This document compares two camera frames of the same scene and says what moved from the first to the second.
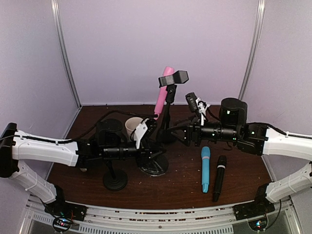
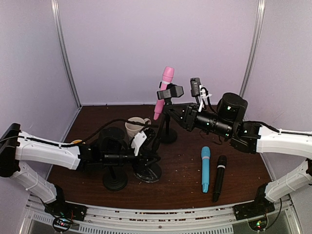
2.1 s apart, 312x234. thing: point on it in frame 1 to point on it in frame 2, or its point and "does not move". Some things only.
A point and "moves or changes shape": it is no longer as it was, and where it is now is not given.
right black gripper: (190, 134) to (190, 118)
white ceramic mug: (131, 123) does not move
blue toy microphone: (205, 153) does not move
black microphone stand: (114, 180) does not move
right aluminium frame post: (254, 47) does not move
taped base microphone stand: (156, 164) moves or changes shape
